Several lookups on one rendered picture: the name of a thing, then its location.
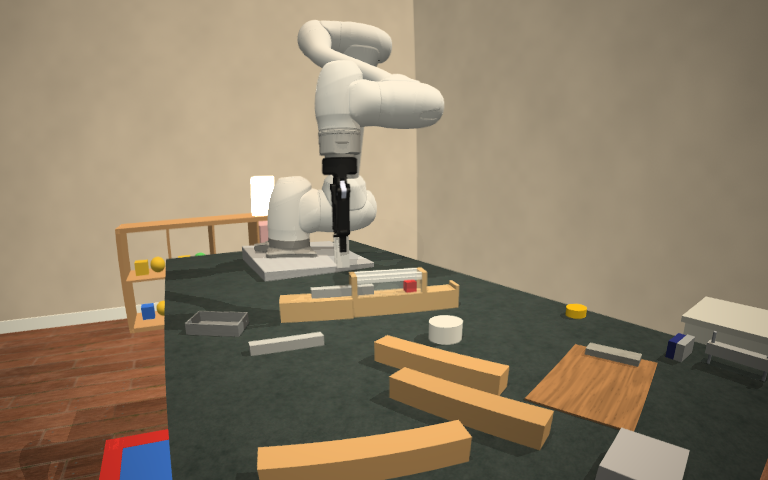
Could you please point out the grey bar with cross pins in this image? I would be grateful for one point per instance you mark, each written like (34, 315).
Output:
(737, 355)

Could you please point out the wooden clipboard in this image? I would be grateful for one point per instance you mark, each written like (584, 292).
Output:
(598, 383)

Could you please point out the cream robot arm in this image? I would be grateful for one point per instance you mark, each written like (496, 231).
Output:
(345, 103)

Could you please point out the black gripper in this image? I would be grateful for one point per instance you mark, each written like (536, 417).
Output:
(340, 167)

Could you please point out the yellow short cylinder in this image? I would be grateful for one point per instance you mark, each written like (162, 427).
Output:
(576, 311)

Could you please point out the cream short cylinder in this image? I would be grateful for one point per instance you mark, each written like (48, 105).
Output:
(445, 330)

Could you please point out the white square stick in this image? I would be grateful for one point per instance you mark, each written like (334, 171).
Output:
(331, 291)
(286, 343)

